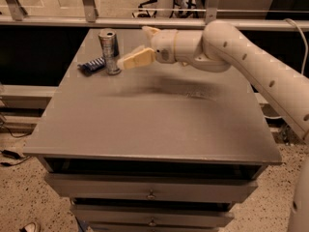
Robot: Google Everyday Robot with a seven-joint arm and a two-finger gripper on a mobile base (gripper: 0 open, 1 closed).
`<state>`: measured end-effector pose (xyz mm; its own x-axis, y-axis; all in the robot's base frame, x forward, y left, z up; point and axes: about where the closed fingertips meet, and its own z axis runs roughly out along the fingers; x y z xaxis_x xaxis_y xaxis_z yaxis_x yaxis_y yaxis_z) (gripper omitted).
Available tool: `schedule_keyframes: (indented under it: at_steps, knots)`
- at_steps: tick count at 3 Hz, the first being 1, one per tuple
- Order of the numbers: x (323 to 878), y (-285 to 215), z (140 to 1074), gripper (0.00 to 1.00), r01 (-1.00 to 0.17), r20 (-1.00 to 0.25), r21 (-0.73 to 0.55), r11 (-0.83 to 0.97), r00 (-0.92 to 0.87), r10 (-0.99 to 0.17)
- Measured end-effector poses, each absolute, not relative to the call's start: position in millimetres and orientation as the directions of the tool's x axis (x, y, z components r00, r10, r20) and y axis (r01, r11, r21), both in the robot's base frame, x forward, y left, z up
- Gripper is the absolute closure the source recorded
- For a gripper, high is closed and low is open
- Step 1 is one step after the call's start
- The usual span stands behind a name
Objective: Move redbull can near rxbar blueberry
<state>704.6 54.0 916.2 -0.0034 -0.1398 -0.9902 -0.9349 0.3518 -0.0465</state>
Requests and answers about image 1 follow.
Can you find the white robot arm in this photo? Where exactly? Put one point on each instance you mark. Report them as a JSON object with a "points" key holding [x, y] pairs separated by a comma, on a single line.
{"points": [[216, 48]]}

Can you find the grey drawer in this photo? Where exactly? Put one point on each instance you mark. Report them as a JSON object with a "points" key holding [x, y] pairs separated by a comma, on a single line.
{"points": [[151, 216], [151, 188]]}

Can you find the white sneaker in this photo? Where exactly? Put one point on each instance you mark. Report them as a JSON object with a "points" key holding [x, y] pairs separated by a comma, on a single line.
{"points": [[31, 227]]}

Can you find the top grey drawer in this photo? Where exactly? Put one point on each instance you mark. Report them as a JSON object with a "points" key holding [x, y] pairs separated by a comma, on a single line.
{"points": [[151, 188]]}

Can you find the silver redbull can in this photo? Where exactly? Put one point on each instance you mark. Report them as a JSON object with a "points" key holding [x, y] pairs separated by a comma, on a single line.
{"points": [[110, 51]]}

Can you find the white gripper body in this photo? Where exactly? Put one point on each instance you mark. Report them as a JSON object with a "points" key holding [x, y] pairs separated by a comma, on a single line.
{"points": [[163, 44]]}

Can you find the blue rxbar wrapper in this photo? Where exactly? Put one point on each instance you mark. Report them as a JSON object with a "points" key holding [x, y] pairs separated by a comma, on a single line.
{"points": [[93, 66]]}

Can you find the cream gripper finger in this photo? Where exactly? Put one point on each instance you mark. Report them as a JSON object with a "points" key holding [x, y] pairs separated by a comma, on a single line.
{"points": [[151, 32], [140, 57]]}

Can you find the grey drawer cabinet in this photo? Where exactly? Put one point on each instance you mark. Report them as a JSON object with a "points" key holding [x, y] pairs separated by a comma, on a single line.
{"points": [[163, 120]]}

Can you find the metal railing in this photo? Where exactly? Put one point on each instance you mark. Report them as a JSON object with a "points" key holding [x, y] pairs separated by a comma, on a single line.
{"points": [[275, 15]]}

